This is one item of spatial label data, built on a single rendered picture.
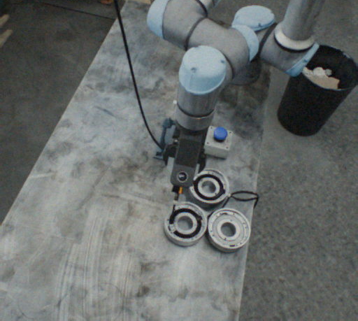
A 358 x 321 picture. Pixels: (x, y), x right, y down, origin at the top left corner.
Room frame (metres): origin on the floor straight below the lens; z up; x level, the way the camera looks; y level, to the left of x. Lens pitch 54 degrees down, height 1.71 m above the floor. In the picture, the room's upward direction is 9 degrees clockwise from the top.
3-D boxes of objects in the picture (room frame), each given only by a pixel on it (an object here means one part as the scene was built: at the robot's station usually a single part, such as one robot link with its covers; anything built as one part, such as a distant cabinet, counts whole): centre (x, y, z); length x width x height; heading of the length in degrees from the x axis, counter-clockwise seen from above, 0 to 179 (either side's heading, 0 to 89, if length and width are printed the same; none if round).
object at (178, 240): (0.40, -0.05, 0.82); 0.10 x 0.10 x 0.04
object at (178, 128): (0.49, -0.02, 1.07); 0.09 x 0.08 x 0.12; 174
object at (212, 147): (0.67, -0.12, 0.82); 0.08 x 0.07 x 0.05; 174
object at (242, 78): (1.01, -0.17, 0.85); 0.15 x 0.15 x 0.10
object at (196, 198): (0.51, -0.10, 0.82); 0.10 x 0.10 x 0.04
